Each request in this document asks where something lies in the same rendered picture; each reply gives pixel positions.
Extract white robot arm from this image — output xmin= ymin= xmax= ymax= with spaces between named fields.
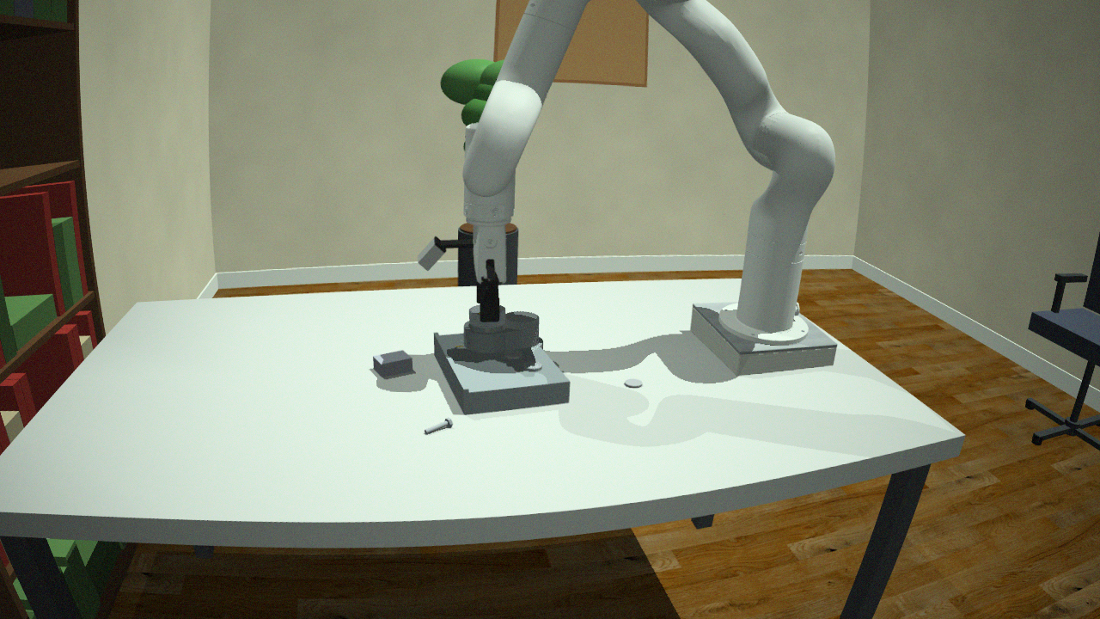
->
xmin=462 ymin=0 xmax=835 ymax=346

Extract grey bolt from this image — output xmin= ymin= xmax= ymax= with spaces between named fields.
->
xmin=425 ymin=417 xmax=453 ymax=434

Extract dark grey toothed gear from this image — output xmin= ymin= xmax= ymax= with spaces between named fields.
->
xmin=469 ymin=303 xmax=506 ymax=328

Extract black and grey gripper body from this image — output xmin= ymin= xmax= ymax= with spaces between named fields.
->
xmin=466 ymin=218 xmax=512 ymax=284

